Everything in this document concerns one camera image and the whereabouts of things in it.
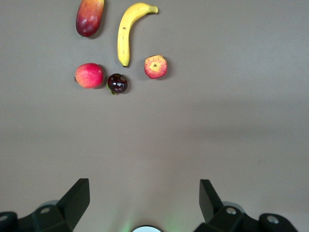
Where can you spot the yellow banana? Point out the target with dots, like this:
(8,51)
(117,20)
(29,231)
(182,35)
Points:
(123,41)

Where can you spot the red yellow mango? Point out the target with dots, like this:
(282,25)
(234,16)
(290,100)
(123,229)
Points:
(88,19)

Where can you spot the dark purple plum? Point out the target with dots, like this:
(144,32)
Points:
(117,84)

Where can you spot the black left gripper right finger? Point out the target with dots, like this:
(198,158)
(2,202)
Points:
(210,203)

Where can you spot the red yellow striped apple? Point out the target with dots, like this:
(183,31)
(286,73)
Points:
(155,67)

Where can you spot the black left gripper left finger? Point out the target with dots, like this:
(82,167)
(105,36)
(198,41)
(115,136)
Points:
(72,200)

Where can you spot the pink red round fruit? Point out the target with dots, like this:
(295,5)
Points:
(89,76)

